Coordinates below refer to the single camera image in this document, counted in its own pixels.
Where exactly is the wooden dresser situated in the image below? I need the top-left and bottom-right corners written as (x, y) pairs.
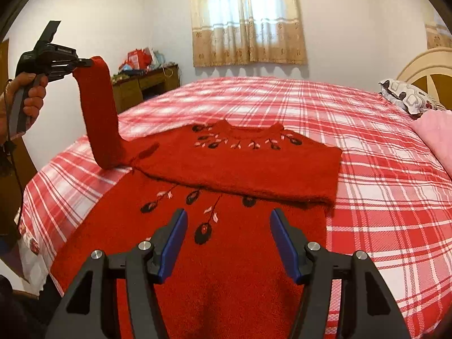
top-left (111, 64), bottom-right (180, 114)

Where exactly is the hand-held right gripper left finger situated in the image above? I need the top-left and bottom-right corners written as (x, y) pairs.
top-left (45, 208), bottom-right (188, 339)

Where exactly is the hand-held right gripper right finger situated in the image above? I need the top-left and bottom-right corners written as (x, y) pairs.
top-left (270, 208), bottom-right (412, 339)

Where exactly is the grey patterned pillow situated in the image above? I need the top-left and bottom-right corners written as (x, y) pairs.
top-left (379, 78), bottom-right (446, 116)

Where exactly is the person's left hand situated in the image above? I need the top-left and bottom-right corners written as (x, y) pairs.
top-left (0, 72), bottom-right (48, 138)

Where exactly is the beige patterned window curtain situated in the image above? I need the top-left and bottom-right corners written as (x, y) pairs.
top-left (187, 0), bottom-right (308, 68)

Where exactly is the cream wooden headboard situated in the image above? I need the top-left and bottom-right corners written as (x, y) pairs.
top-left (395, 47), bottom-right (452, 112)

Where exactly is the red plastic bag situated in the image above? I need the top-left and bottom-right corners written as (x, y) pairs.
top-left (120, 48), bottom-right (156, 72)

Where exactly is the red embroidered knit sweater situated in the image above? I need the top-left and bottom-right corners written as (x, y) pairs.
top-left (50, 56), bottom-right (343, 339)

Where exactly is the pink blanket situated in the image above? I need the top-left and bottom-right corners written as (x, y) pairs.
top-left (412, 109), bottom-right (452, 181)

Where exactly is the red plaid bed sheet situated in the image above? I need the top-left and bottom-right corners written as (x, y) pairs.
top-left (18, 76), bottom-right (452, 339)

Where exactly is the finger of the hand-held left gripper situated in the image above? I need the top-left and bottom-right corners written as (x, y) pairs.
top-left (50, 58), bottom-right (95, 75)

